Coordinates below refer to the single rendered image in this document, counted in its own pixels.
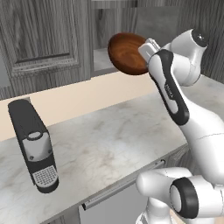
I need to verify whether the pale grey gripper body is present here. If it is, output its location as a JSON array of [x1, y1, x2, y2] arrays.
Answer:
[[137, 38, 161, 63]]

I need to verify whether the brown wooden bowl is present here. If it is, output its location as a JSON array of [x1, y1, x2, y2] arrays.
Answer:
[[107, 31, 151, 76]]

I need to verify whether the open grey wood cabinet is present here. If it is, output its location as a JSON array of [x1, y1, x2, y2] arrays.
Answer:
[[91, 0, 182, 77]]

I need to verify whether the open grey wood cabinet door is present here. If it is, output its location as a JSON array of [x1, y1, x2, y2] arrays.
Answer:
[[177, 0, 224, 86]]

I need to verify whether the grey wood lower cupboard door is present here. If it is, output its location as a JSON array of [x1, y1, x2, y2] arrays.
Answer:
[[165, 143, 203, 177]]

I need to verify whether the black and grey coffee machine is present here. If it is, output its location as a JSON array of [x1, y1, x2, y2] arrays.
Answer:
[[7, 98, 60, 194]]

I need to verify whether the grey dishwasher front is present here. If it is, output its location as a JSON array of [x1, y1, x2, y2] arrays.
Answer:
[[78, 181, 151, 224]]

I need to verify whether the silver bar handle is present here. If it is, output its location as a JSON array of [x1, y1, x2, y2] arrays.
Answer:
[[80, 159, 167, 212]]

